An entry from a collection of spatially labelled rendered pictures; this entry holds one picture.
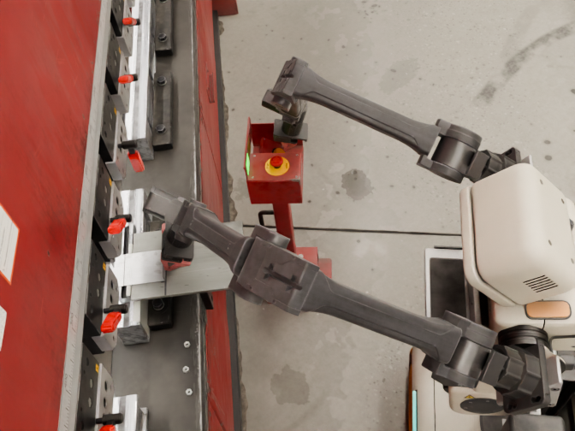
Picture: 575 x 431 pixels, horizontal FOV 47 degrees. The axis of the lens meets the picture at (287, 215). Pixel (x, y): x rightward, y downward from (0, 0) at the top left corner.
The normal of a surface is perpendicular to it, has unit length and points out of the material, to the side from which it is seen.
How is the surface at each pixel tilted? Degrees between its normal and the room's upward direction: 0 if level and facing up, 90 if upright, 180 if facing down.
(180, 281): 0
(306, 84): 35
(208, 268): 0
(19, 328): 90
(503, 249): 42
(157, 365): 0
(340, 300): 55
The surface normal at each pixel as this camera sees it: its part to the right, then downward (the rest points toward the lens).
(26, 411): 0.99, -0.12
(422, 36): -0.07, -0.57
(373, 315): 0.44, 0.19
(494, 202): -0.72, -0.45
